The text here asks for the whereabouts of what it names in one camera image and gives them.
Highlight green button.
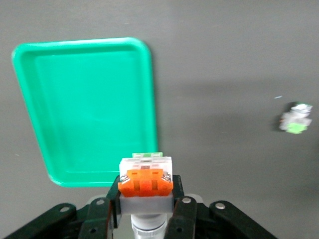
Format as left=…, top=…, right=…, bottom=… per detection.
left=274, top=101, right=314, bottom=134
left=117, top=151, right=174, bottom=239

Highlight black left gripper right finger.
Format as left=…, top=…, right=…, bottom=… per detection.
left=164, top=175, right=198, bottom=239

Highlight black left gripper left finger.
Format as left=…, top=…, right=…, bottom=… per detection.
left=79, top=175, right=123, bottom=239

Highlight green plastic tray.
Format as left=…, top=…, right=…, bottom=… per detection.
left=11, top=37, right=159, bottom=188

